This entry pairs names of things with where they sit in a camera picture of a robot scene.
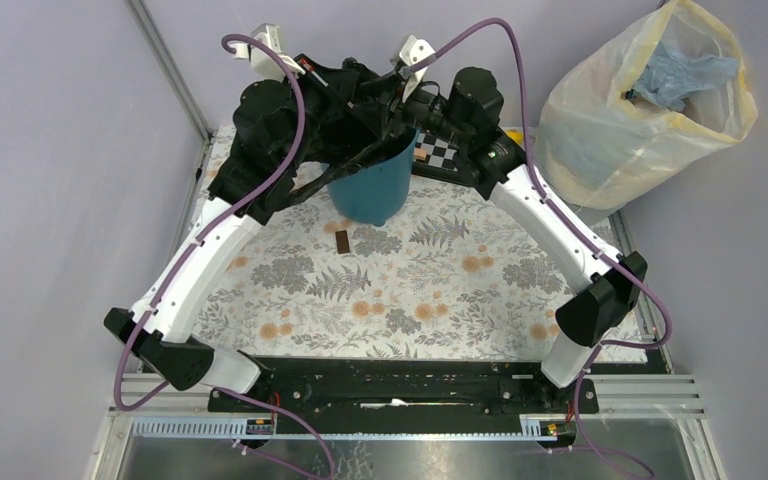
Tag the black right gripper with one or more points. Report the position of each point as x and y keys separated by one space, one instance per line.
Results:
x=399 y=108

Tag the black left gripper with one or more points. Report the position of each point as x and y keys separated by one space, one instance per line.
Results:
x=336 y=85

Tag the black trash bag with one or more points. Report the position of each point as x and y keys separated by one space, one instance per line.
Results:
x=351 y=139

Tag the teal plastic trash bin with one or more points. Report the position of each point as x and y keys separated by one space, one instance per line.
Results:
x=377 y=193

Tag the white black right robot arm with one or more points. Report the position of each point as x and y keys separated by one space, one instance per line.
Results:
x=606 y=283

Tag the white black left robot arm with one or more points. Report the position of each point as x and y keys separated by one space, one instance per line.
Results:
x=279 y=124

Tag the black white checkerboard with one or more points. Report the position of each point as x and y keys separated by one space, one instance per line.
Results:
x=441 y=165

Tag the yellow block near bag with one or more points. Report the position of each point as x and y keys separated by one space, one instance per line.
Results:
x=516 y=136

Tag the dark brown rectangular tile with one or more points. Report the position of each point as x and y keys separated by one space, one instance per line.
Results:
x=342 y=242

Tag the floral patterned table mat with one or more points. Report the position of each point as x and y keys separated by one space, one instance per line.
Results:
x=450 y=276

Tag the large translucent plastic bag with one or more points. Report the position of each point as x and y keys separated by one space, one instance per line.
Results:
x=600 y=151

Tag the blue crumpled plastic sheet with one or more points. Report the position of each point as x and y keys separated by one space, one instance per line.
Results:
x=670 y=77

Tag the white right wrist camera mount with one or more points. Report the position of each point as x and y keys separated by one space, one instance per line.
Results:
x=412 y=52

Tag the aluminium frame post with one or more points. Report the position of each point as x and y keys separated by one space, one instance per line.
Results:
x=157 y=45

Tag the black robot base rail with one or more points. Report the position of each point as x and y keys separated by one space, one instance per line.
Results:
x=395 y=392

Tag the grey slotted cable duct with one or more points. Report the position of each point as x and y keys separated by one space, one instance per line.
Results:
x=257 y=428

